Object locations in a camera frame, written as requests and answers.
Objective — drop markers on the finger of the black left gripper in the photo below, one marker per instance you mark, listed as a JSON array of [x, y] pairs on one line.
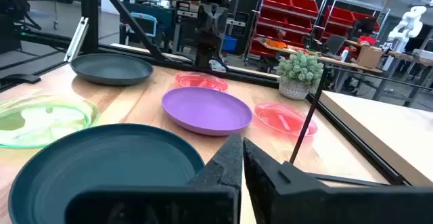
[[209, 19], [214, 19]]

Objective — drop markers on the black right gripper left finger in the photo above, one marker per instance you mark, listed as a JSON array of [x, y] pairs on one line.
[[216, 203]]

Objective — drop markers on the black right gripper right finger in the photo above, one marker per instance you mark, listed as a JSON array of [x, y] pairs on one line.
[[287, 200]]

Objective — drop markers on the red translucent plate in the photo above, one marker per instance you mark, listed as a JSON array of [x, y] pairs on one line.
[[199, 81], [284, 117]]

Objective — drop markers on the purple plate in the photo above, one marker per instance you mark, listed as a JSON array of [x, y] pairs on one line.
[[206, 110]]

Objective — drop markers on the dark grey plate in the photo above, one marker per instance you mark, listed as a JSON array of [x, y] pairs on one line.
[[111, 69]]

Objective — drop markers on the dark teal plate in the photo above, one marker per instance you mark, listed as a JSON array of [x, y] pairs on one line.
[[101, 163]]

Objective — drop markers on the green translucent plate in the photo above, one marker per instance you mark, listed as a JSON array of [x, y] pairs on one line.
[[44, 126]]

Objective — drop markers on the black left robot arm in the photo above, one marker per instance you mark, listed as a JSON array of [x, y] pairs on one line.
[[204, 53]]

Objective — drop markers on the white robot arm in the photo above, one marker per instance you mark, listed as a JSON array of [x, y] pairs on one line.
[[407, 24]]

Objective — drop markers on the blue storage bin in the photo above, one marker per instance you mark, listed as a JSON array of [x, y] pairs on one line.
[[229, 44]]

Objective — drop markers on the blue framed tablet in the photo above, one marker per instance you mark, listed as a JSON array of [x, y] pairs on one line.
[[145, 26]]

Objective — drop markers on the red bin storage rack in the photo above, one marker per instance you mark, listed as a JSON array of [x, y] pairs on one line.
[[340, 16], [287, 4]]

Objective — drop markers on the green succulent in white pot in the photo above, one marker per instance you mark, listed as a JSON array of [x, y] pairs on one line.
[[299, 71]]

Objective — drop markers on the silver aluminium strip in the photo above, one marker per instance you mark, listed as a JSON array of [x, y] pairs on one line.
[[77, 38]]

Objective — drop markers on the cardboard box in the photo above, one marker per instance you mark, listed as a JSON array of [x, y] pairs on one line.
[[369, 57]]

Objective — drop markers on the black table clamp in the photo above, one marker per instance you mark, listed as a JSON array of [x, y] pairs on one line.
[[20, 78]]

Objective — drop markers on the black aluminium rig frame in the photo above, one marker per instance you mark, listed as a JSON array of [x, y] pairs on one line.
[[89, 14]]

